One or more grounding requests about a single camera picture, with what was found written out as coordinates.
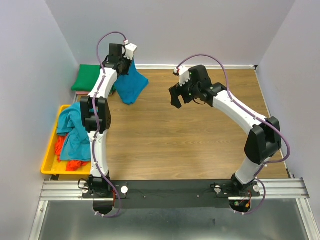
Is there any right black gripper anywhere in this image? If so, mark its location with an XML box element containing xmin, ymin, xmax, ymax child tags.
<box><xmin>168</xmin><ymin>75</ymin><xmax>200</xmax><ymax>109</ymax></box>

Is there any blue t shirt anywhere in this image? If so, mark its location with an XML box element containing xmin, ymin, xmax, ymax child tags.
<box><xmin>114</xmin><ymin>60</ymin><xmax>149</xmax><ymax>105</ymax></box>

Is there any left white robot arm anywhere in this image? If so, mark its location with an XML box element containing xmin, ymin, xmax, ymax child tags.
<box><xmin>80</xmin><ymin>40</ymin><xmax>137</xmax><ymax>198</ymax></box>

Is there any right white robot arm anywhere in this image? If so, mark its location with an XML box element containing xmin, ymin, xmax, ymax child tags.
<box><xmin>169</xmin><ymin>65</ymin><xmax>282</xmax><ymax>196</ymax></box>

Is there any folded green t shirt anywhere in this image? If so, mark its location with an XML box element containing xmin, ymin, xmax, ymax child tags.
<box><xmin>71</xmin><ymin>64</ymin><xmax>100</xmax><ymax>92</ymax></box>

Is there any folded pink t shirt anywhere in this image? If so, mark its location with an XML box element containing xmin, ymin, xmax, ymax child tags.
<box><xmin>75</xmin><ymin>87</ymin><xmax>116</xmax><ymax>96</ymax></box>

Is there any teal t shirt in bin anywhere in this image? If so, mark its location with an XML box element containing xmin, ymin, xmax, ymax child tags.
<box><xmin>56</xmin><ymin>102</ymin><xmax>91</xmax><ymax>162</ymax></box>

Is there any orange t shirt in bin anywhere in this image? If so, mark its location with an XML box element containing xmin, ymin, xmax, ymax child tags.
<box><xmin>54</xmin><ymin>136</ymin><xmax>89</xmax><ymax>172</ymax></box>

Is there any yellow plastic bin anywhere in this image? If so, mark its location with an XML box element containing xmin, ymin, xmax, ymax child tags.
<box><xmin>40</xmin><ymin>104</ymin><xmax>91</xmax><ymax>176</ymax></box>

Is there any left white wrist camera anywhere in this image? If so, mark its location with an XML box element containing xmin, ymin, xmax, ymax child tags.
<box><xmin>124</xmin><ymin>43</ymin><xmax>138</xmax><ymax>61</ymax></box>

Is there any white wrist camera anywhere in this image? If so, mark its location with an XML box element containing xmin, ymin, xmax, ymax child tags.
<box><xmin>124</xmin><ymin>43</ymin><xmax>138</xmax><ymax>61</ymax></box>
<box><xmin>177</xmin><ymin>65</ymin><xmax>190</xmax><ymax>87</ymax></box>

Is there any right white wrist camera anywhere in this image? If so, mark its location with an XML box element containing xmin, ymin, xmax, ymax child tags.
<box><xmin>177</xmin><ymin>65</ymin><xmax>190</xmax><ymax>87</ymax></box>

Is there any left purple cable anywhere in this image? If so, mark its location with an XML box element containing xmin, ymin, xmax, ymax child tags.
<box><xmin>90</xmin><ymin>31</ymin><xmax>130</xmax><ymax>219</ymax></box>

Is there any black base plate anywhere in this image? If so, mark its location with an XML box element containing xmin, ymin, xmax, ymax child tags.
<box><xmin>78</xmin><ymin>179</ymin><xmax>260</xmax><ymax>215</ymax></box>

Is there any aluminium frame rail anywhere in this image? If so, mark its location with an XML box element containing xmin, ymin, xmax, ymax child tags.
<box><xmin>30</xmin><ymin>177</ymin><xmax>320</xmax><ymax>240</ymax></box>

